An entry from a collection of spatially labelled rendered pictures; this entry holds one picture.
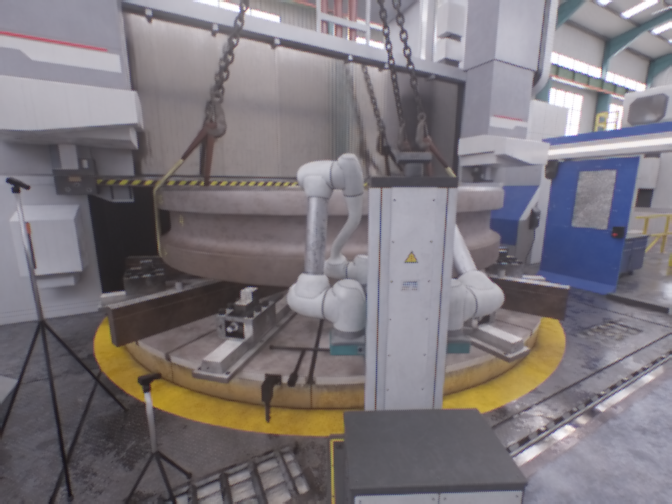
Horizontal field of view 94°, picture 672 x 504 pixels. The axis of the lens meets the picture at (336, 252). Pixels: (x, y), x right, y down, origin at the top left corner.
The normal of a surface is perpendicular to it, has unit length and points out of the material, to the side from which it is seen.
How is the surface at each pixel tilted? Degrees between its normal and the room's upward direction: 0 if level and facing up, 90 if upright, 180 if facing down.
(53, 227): 90
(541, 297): 90
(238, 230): 90
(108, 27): 90
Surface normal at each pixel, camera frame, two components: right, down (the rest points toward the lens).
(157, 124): 0.49, 0.17
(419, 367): 0.04, 0.19
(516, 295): -0.61, 0.15
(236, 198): -0.32, 0.18
